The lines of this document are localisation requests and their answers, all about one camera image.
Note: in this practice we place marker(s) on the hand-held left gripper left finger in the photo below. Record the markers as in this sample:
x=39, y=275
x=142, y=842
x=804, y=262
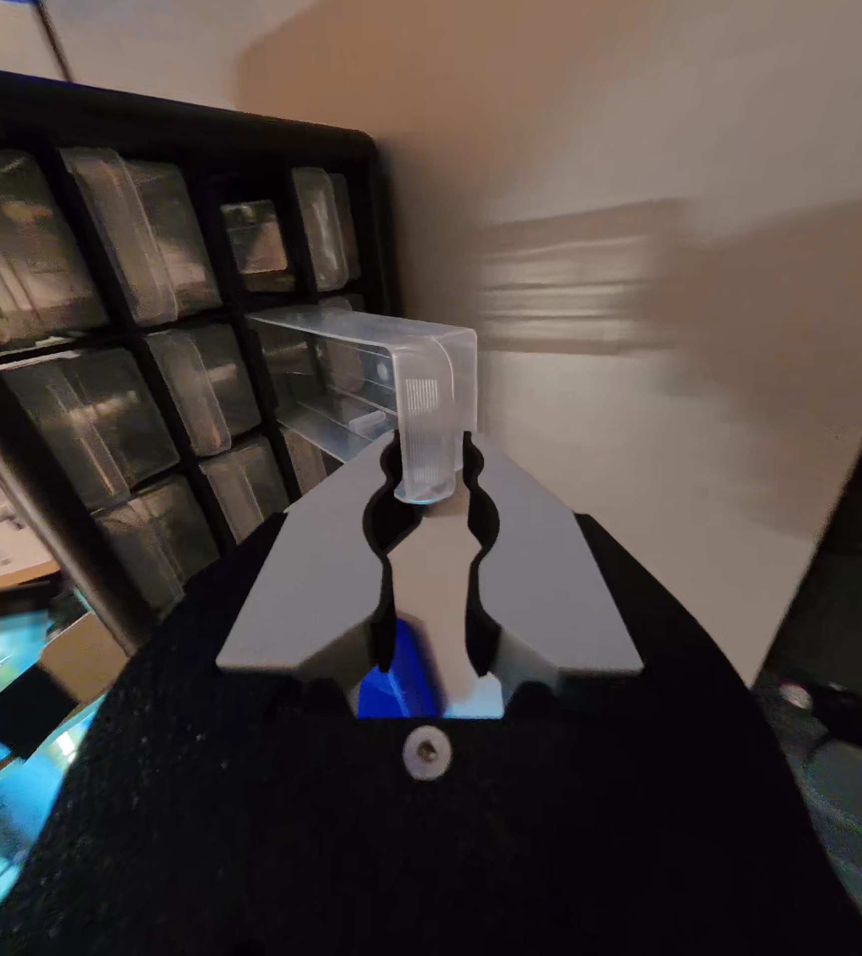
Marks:
x=304, y=597

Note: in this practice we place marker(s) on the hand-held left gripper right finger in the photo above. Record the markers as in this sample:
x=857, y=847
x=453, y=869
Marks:
x=558, y=597

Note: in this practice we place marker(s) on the blue plastic bin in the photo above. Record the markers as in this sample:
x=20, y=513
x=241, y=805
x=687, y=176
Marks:
x=397, y=672

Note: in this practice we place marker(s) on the clear plastic drawer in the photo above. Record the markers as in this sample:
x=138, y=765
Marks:
x=423, y=403

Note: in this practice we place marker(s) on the black drawer cabinet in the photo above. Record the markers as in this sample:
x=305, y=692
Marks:
x=177, y=112

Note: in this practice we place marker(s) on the pale desk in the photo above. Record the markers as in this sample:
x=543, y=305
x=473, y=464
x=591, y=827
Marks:
x=625, y=485

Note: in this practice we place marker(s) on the brown cardboard box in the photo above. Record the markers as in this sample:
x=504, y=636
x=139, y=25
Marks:
x=83, y=657

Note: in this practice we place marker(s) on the set of small cabinet drawers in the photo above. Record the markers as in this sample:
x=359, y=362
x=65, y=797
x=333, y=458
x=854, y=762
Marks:
x=102, y=418

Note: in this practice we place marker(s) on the light wooden board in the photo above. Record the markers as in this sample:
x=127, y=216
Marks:
x=27, y=576

